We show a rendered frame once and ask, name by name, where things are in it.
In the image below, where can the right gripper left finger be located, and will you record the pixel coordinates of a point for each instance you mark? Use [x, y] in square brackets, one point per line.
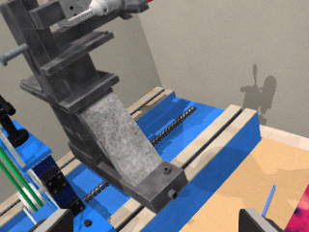
[60, 221]

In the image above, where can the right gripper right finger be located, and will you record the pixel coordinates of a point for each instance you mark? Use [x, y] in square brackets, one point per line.
[251, 221]

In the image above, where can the green drive belt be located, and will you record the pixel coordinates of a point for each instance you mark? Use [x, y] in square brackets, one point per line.
[18, 175]
[18, 186]

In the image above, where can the blue machine bed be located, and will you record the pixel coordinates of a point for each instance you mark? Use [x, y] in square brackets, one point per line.
[224, 143]

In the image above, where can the blue pen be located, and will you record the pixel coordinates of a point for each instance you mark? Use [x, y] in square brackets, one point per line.
[268, 201]

